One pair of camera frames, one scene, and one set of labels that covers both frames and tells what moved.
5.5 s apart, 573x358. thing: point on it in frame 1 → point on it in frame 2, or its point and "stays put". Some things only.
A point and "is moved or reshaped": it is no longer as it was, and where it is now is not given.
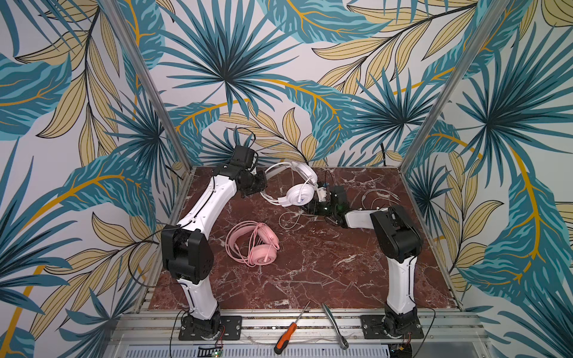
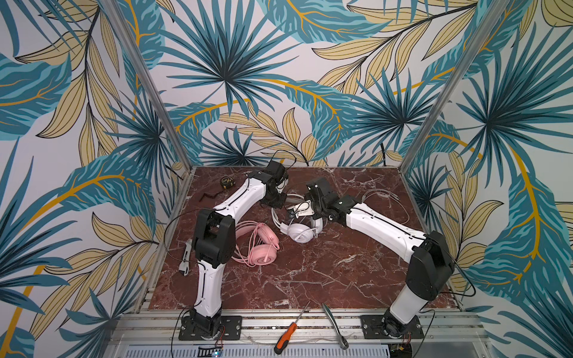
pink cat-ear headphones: [252, 242] stays put
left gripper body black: [258, 181] → [277, 197]
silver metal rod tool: [343, 341] stays put
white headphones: [298, 195] is moved or reshaped
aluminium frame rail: [299, 327] stays put
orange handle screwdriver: [283, 341] stays put
